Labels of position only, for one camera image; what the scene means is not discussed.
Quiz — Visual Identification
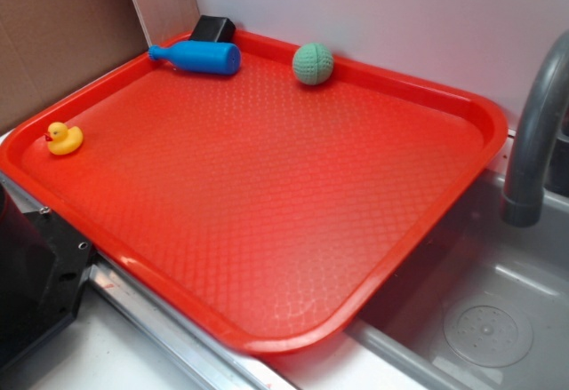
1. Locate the green textured ball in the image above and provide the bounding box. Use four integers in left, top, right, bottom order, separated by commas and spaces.
293, 43, 334, 86

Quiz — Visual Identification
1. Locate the red plastic tray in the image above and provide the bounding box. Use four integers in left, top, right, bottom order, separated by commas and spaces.
1, 31, 508, 354

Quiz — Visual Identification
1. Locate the blue plastic bowling pin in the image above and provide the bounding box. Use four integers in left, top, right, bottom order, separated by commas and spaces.
148, 41, 242, 76

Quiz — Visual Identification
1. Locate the black plastic block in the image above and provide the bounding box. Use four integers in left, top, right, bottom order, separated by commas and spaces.
188, 15, 236, 43

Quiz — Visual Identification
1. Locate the yellow rubber duck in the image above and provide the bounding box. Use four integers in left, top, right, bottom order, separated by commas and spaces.
44, 122, 84, 155

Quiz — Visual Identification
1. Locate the grey plastic sink basin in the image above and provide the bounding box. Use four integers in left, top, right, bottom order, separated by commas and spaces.
348, 171, 568, 389

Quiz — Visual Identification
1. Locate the grey toy faucet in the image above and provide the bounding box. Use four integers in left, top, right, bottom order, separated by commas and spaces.
500, 32, 568, 227

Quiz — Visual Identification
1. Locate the brown cardboard panel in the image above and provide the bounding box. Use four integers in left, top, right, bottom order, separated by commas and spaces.
1, 0, 147, 132

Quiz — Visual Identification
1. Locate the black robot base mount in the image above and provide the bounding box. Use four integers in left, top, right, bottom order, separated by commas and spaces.
1, 188, 93, 371

